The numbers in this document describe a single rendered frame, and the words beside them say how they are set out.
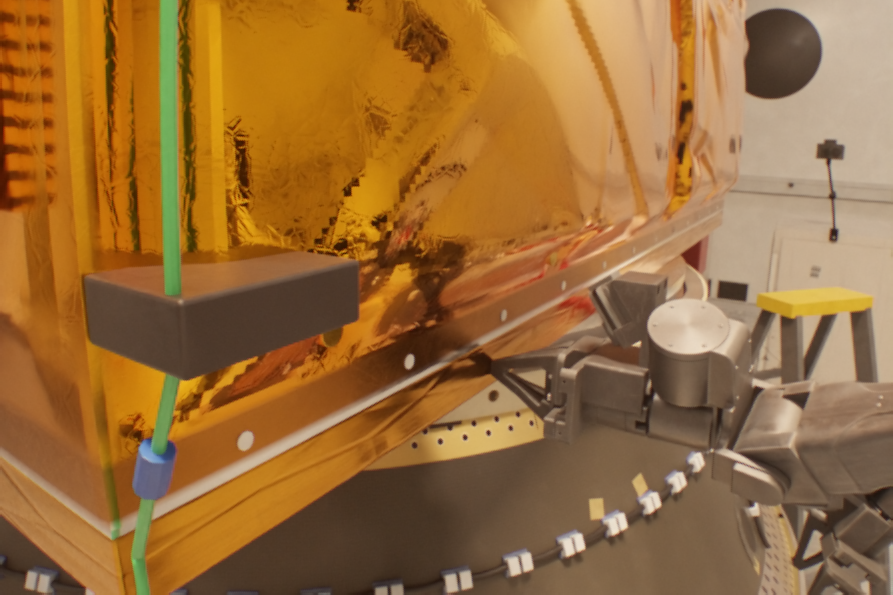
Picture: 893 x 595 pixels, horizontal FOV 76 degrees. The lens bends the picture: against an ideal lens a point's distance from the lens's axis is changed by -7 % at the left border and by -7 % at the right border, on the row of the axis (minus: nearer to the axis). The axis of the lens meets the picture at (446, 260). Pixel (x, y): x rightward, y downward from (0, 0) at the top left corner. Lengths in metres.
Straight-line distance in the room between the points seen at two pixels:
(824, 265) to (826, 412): 3.94
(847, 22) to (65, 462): 8.43
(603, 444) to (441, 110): 0.63
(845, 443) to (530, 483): 0.46
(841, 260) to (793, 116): 4.16
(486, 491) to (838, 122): 7.81
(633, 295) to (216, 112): 0.34
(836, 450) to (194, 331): 0.39
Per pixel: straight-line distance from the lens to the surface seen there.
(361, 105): 0.33
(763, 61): 8.43
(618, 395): 0.51
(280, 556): 0.76
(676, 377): 0.47
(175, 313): 0.23
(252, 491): 0.38
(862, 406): 0.47
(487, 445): 0.79
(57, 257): 0.29
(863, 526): 0.86
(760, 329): 2.29
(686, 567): 1.04
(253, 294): 0.24
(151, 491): 0.28
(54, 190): 0.29
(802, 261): 4.40
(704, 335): 0.46
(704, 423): 0.51
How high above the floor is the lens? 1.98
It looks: 11 degrees down
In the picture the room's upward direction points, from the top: 1 degrees clockwise
